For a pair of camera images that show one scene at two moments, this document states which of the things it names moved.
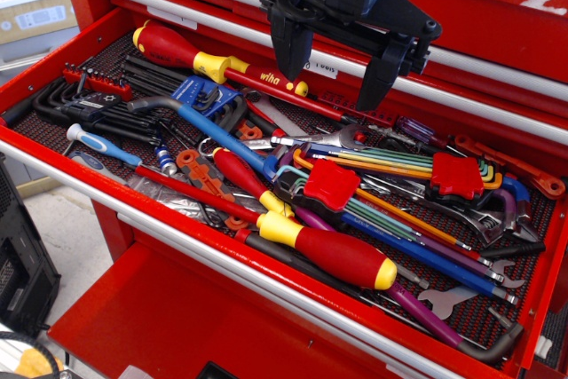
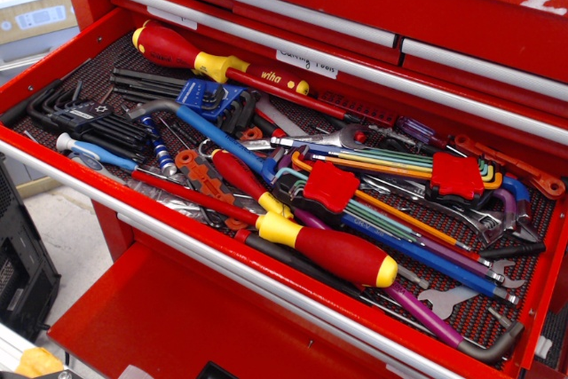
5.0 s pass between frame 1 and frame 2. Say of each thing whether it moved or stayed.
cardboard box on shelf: stayed
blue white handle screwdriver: moved
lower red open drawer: stayed
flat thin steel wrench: stayed
